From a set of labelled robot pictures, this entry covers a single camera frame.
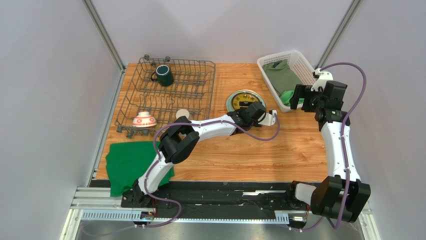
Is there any yellow patterned plate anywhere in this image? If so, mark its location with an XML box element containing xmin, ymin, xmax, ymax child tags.
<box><xmin>230</xmin><ymin>92</ymin><xmax>261</xmax><ymax>110</ymax></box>

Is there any light blue flower plate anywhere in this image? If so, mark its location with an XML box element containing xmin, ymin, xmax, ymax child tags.
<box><xmin>225</xmin><ymin>89</ymin><xmax>266</xmax><ymax>112</ymax></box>

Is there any beige cup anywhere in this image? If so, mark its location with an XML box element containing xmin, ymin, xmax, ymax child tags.
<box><xmin>175</xmin><ymin>108</ymin><xmax>191</xmax><ymax>120</ymax></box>

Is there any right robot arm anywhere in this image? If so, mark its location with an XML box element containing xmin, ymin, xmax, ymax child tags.
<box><xmin>288</xmin><ymin>80</ymin><xmax>371</xmax><ymax>223</ymax></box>

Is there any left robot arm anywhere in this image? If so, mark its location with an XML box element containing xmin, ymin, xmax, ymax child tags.
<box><xmin>131</xmin><ymin>102</ymin><xmax>277</xmax><ymax>207</ymax></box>

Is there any bright green microfiber towel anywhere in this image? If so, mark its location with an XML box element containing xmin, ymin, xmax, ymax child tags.
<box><xmin>279</xmin><ymin>90</ymin><xmax>294</xmax><ymax>107</ymax></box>

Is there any olive green folded cloth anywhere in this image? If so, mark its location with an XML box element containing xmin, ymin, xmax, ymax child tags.
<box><xmin>262</xmin><ymin>59</ymin><xmax>302</xmax><ymax>96</ymax></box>

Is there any white plastic basket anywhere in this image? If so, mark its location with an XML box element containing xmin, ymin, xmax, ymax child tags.
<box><xmin>256</xmin><ymin>50</ymin><xmax>315</xmax><ymax>113</ymax></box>

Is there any dark green mug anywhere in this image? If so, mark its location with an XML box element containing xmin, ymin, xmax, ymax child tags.
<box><xmin>150</xmin><ymin>64</ymin><xmax>174</xmax><ymax>87</ymax></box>

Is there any red white patterned bowl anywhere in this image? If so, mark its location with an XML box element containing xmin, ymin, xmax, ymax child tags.
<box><xmin>132</xmin><ymin>111</ymin><xmax>157</xmax><ymax>128</ymax></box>

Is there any dark green cloth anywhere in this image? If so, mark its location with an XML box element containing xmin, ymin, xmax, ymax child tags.
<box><xmin>105</xmin><ymin>141</ymin><xmax>157</xmax><ymax>197</ymax></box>

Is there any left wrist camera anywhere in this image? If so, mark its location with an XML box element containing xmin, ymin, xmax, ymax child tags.
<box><xmin>258</xmin><ymin>110</ymin><xmax>277</xmax><ymax>126</ymax></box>

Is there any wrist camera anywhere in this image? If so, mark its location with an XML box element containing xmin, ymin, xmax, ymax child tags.
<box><xmin>258</xmin><ymin>110</ymin><xmax>277</xmax><ymax>126</ymax></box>
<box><xmin>310</xmin><ymin>68</ymin><xmax>334</xmax><ymax>92</ymax></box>

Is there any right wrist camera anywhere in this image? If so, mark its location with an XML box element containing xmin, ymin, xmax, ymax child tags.
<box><xmin>310</xmin><ymin>68</ymin><xmax>334</xmax><ymax>92</ymax></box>

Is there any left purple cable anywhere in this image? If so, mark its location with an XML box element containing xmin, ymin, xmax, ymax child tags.
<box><xmin>79</xmin><ymin>113</ymin><xmax>281</xmax><ymax>234</ymax></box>

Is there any purple cable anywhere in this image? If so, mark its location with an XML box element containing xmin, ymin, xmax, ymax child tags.
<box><xmin>287</xmin><ymin>62</ymin><xmax>368</xmax><ymax>232</ymax></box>
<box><xmin>79</xmin><ymin>113</ymin><xmax>281</xmax><ymax>234</ymax></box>

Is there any grey wire dish rack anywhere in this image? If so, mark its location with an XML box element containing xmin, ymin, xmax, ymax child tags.
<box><xmin>114</xmin><ymin>54</ymin><xmax>216</xmax><ymax>139</ymax></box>

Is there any right aluminium frame post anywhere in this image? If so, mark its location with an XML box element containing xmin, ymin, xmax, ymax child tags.
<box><xmin>316</xmin><ymin>0</ymin><xmax>363</xmax><ymax>68</ymax></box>

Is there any aluminium frame post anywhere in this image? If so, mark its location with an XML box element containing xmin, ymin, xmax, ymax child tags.
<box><xmin>82</xmin><ymin>0</ymin><xmax>126</xmax><ymax>72</ymax></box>
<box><xmin>316</xmin><ymin>0</ymin><xmax>363</xmax><ymax>68</ymax></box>

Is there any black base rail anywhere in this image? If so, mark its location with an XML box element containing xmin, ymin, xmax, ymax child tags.
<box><xmin>121</xmin><ymin>181</ymin><xmax>312</xmax><ymax>221</ymax></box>

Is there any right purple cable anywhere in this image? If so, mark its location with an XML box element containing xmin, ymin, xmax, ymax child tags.
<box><xmin>287</xmin><ymin>62</ymin><xmax>368</xmax><ymax>232</ymax></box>

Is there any left aluminium frame post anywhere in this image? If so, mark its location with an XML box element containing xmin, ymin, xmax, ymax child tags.
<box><xmin>82</xmin><ymin>0</ymin><xmax>126</xmax><ymax>72</ymax></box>

